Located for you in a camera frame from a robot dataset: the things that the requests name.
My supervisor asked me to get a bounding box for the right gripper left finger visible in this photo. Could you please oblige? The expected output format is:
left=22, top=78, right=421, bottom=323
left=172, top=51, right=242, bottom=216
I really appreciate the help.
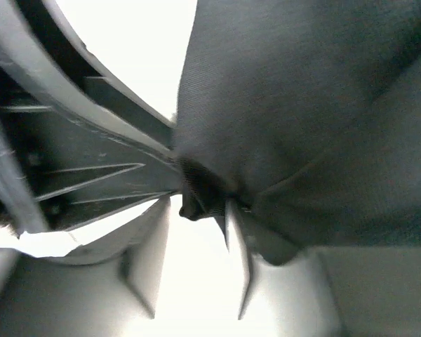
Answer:
left=0, top=197, right=171, bottom=336

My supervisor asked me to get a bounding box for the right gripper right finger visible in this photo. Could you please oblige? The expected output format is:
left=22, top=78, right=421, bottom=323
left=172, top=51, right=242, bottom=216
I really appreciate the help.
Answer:
left=225, top=201, right=421, bottom=336

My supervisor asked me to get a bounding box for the black pleated skirt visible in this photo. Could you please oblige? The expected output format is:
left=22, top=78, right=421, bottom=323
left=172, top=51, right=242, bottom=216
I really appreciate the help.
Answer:
left=174, top=1, right=421, bottom=264

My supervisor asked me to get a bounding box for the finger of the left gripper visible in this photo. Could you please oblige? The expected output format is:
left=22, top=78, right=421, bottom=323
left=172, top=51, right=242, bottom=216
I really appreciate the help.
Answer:
left=0, top=70, right=180, bottom=233
left=16, top=0, right=173, bottom=147

